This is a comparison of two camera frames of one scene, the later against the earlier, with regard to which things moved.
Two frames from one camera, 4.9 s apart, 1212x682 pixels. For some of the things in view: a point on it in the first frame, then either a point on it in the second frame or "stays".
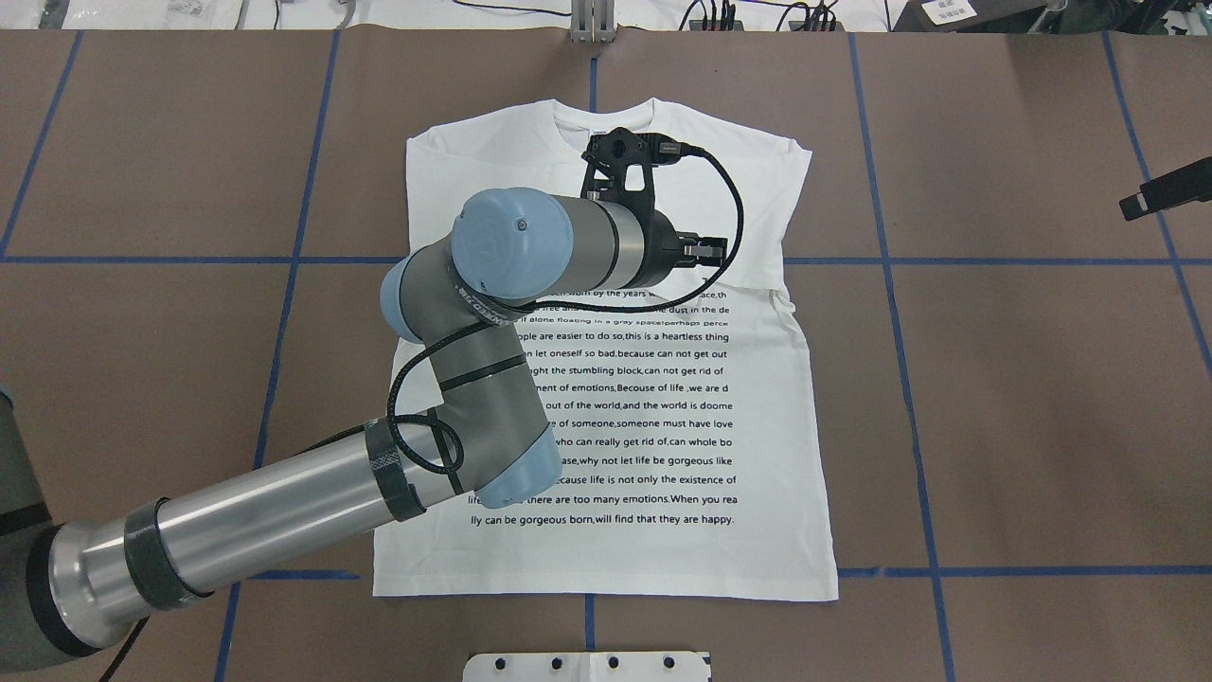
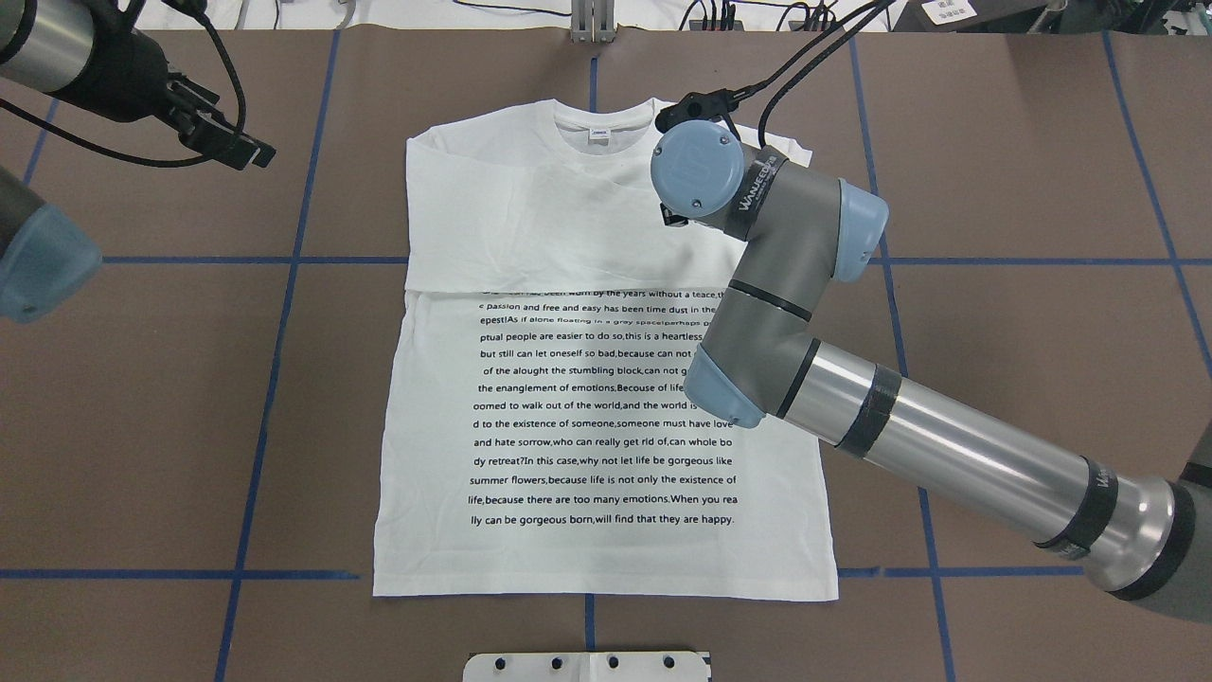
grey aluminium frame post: (593, 22) stays
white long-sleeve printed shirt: (688, 467) stays
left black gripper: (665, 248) → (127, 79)
